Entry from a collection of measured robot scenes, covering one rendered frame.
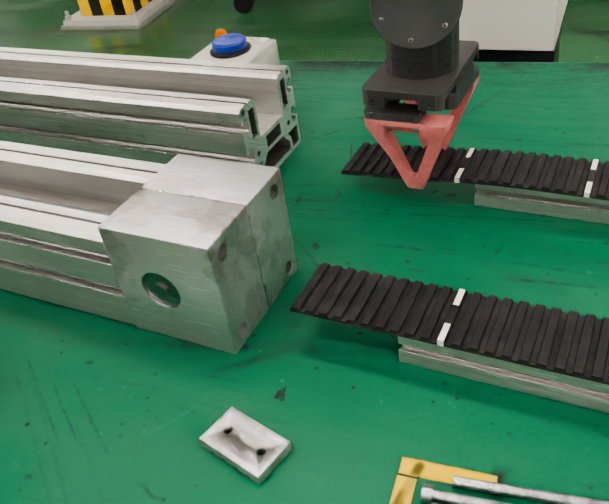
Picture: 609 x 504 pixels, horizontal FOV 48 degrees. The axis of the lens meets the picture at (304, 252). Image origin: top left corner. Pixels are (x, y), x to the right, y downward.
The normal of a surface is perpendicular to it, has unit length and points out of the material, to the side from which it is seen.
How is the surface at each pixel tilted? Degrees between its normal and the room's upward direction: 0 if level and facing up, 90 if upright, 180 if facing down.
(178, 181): 0
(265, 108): 90
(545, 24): 90
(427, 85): 0
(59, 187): 90
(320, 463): 0
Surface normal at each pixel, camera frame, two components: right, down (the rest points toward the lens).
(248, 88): -0.43, 0.59
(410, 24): -0.15, 0.62
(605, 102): -0.14, -0.78
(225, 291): 0.89, 0.17
